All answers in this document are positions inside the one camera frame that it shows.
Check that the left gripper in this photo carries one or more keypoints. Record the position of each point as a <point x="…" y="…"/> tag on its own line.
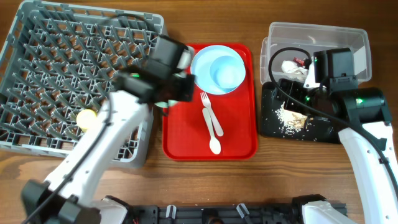
<point x="189" y="94"/>

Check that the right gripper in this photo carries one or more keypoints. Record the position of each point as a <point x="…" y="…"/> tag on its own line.
<point x="295" y="89"/>

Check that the green saucer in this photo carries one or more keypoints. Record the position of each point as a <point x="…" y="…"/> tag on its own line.
<point x="162" y="104"/>

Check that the white napkin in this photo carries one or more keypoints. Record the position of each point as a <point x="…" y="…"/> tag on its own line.
<point x="293" y="68"/>

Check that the red snack wrapper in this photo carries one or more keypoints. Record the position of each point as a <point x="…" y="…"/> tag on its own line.
<point x="300" y="62"/>

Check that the rice and food scraps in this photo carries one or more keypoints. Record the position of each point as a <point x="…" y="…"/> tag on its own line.
<point x="292" y="122"/>

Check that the light blue bowl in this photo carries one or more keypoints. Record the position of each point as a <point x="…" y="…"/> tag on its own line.
<point x="227" y="72"/>

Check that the yellow cup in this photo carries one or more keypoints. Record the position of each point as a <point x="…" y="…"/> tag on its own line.
<point x="85" y="119"/>

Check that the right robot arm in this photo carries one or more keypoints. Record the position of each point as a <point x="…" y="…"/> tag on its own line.
<point x="363" y="121"/>

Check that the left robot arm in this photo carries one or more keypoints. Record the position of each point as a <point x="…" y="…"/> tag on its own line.
<point x="66" y="195"/>

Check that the black waste tray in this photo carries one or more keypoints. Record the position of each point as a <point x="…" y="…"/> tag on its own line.
<point x="317" y="129"/>

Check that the grey dishwasher rack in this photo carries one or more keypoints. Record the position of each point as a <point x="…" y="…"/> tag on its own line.
<point x="59" y="59"/>

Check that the clear plastic bin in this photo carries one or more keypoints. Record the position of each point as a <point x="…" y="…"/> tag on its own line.
<point x="314" y="38"/>

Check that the light blue plate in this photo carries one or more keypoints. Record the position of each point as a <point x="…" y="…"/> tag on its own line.
<point x="200" y="67"/>

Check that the red serving tray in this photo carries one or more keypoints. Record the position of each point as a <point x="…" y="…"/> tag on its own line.
<point x="185" y="136"/>

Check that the pink plastic fork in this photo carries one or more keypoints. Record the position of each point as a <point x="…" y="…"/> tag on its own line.
<point x="207" y="104"/>

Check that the white plastic spoon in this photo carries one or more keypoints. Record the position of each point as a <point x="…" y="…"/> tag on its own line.
<point x="215" y="145"/>

